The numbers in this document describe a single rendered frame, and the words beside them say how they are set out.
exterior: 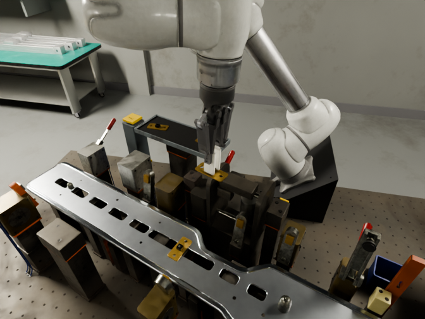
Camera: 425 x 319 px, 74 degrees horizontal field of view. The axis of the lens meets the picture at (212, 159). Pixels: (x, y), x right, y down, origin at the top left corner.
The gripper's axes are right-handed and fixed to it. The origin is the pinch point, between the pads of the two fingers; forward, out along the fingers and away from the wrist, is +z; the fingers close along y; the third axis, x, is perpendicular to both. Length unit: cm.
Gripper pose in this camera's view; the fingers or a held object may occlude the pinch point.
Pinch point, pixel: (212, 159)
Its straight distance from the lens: 70.5
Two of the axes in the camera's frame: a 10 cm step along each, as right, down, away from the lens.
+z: -0.5, 8.0, 6.0
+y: -5.6, 4.7, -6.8
